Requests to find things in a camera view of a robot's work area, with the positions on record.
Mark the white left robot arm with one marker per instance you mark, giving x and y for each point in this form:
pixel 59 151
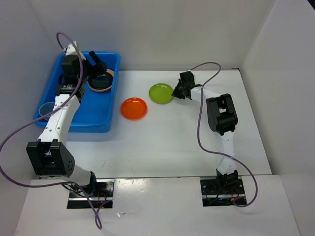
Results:
pixel 48 155

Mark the orange plastic plate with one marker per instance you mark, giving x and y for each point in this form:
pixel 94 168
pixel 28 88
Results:
pixel 134 108

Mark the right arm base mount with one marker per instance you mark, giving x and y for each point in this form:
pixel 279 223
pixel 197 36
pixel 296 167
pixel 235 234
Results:
pixel 212 196

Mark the blue plastic cup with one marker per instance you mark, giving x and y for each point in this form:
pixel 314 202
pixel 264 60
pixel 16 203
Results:
pixel 46 108

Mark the tan woven wicker tray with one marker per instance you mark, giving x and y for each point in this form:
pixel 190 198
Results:
pixel 109 72

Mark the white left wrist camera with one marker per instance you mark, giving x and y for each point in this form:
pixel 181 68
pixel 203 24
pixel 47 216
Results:
pixel 70 50

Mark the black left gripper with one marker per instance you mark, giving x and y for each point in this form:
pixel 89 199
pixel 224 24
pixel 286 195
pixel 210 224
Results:
pixel 100 68

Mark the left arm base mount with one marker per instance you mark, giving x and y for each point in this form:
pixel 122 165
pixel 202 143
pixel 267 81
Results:
pixel 100 197

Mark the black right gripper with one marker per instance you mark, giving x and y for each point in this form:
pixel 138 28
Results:
pixel 176 93

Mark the blue plastic bin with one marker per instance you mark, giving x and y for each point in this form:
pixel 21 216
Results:
pixel 95 112

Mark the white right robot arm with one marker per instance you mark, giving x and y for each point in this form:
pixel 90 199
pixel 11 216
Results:
pixel 222 120

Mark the green plastic plate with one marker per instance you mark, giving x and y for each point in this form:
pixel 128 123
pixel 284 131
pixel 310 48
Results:
pixel 161 93

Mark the black plastic plate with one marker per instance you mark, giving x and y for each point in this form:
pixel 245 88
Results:
pixel 101 82

